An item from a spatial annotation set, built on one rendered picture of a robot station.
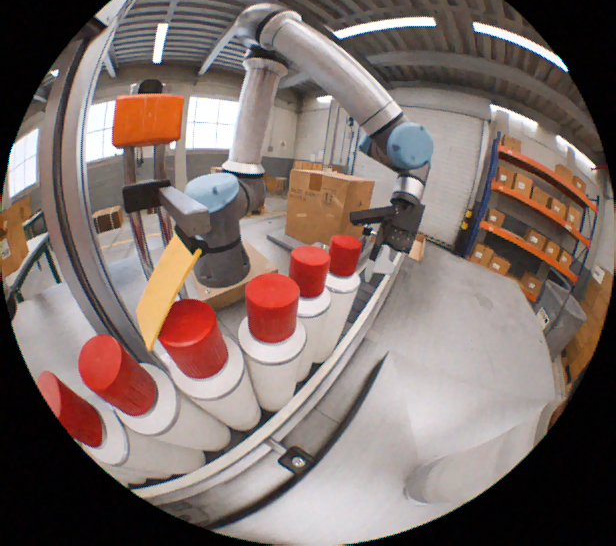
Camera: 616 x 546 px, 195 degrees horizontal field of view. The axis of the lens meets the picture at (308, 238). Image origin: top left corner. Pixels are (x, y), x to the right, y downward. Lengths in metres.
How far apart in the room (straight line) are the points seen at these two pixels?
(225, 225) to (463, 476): 0.50
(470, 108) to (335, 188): 4.17
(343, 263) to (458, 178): 4.17
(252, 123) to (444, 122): 4.32
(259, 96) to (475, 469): 0.66
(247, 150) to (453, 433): 0.68
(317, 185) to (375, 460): 0.67
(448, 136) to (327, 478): 4.54
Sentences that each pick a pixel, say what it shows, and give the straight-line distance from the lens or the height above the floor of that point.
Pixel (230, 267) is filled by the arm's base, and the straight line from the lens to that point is 0.41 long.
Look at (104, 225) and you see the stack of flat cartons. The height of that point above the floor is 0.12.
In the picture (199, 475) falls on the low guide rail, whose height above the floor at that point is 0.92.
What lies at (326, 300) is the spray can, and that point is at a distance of 0.16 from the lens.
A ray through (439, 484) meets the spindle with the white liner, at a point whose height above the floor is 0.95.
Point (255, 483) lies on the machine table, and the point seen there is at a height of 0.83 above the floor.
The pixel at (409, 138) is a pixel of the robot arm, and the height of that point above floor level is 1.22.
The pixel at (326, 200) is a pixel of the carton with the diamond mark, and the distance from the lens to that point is 0.60.
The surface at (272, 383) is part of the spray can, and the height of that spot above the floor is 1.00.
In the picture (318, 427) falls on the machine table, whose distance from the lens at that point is 0.33.
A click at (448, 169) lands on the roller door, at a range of 4.32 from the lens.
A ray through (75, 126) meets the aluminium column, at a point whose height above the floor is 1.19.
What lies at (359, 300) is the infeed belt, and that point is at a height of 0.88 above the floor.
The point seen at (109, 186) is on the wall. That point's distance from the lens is 5.62.
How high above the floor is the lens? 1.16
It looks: 24 degrees down
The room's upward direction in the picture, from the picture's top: 8 degrees clockwise
